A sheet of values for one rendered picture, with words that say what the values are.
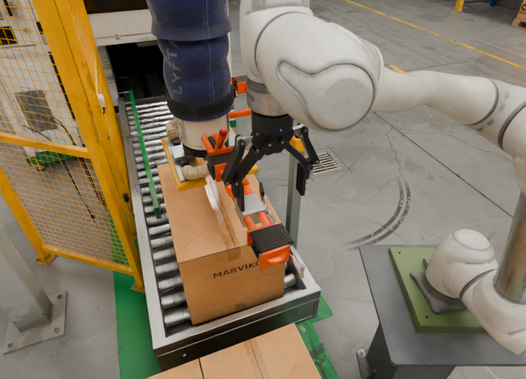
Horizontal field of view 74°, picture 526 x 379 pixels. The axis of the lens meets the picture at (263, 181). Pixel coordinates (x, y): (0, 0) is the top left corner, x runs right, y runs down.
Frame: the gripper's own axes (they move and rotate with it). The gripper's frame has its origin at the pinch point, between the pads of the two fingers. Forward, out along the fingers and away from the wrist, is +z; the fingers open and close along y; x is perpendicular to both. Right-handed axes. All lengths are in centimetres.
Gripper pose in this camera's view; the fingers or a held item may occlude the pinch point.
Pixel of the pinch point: (271, 195)
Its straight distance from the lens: 73.9
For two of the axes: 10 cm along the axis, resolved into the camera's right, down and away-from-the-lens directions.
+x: 3.6, 5.8, -7.3
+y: -9.3, 2.3, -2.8
